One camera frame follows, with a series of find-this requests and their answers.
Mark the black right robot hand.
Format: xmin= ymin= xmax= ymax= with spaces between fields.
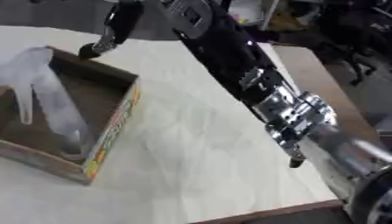
xmin=76 ymin=0 xmax=304 ymax=109

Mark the open cardboard box brown inside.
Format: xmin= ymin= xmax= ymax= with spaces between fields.
xmin=0 ymin=45 xmax=143 ymax=186

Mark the translucent white plastic bottle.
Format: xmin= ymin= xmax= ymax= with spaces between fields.
xmin=0 ymin=46 xmax=97 ymax=156

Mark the white storage bin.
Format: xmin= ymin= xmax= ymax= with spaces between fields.
xmin=227 ymin=0 xmax=281 ymax=32

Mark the black office chair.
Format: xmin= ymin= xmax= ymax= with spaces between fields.
xmin=311 ymin=0 xmax=392 ymax=87

